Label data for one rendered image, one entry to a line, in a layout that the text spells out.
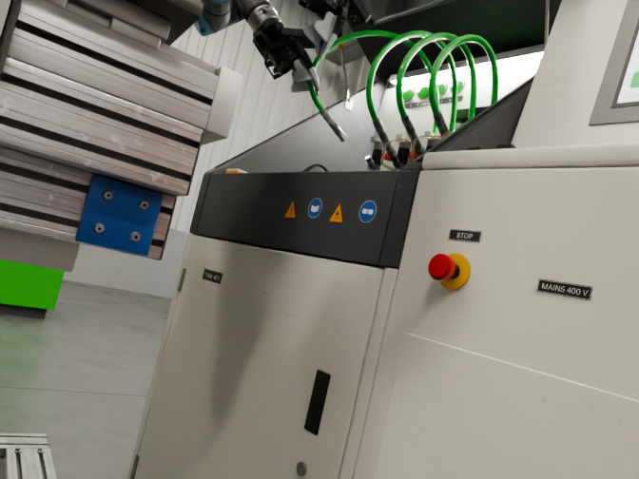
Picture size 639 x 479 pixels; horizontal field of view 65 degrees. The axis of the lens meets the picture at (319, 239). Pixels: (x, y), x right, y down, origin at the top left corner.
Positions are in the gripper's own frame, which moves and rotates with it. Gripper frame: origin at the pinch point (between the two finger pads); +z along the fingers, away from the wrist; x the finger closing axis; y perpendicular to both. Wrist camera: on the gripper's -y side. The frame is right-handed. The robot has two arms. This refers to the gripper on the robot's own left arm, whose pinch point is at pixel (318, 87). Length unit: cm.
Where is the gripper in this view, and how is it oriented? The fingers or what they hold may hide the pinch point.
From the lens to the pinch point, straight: 131.0
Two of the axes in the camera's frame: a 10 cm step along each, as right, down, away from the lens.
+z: 5.3, 8.4, -1.4
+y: -8.3, 4.8, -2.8
